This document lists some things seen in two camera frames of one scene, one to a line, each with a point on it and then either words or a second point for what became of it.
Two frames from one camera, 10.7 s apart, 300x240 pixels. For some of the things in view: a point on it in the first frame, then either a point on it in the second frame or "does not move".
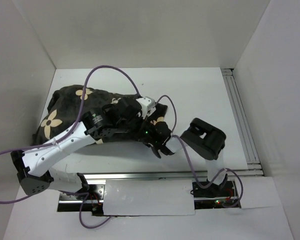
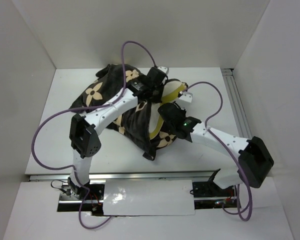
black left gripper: [139, 118] -> [157, 99]
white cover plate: [148, 197] does not move
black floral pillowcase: [67, 106] -> [114, 79]
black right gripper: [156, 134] -> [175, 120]
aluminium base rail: [166, 175] does not move
